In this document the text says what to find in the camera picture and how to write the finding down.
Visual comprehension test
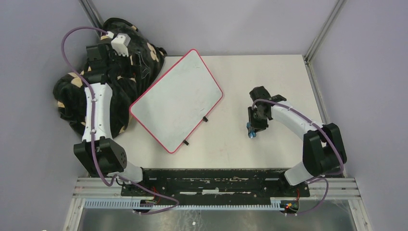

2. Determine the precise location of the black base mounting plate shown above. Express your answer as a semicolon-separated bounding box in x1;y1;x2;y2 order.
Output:
121;168;310;206

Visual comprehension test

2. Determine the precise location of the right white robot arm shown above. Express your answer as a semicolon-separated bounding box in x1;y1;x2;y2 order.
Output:
246;86;347;196

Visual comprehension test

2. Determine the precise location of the red framed whiteboard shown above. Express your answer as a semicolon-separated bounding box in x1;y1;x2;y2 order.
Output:
129;49;223;154

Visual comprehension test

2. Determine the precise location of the black floral plush blanket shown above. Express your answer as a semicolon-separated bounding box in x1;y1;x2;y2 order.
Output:
53;18;167;138

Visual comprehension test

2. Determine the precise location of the aluminium frame rail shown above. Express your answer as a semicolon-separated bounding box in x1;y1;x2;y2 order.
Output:
72;178;361;200

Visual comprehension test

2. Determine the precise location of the blue whiteboard eraser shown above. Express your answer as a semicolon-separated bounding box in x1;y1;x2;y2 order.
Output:
246;122;256;139

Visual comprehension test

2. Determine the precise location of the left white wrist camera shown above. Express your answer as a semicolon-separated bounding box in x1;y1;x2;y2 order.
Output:
111;34;131;57

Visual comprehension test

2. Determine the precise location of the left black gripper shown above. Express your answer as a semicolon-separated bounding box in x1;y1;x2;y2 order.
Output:
106;49;150;79

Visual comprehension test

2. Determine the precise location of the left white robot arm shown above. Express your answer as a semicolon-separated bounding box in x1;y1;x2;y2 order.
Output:
73;43;152;196

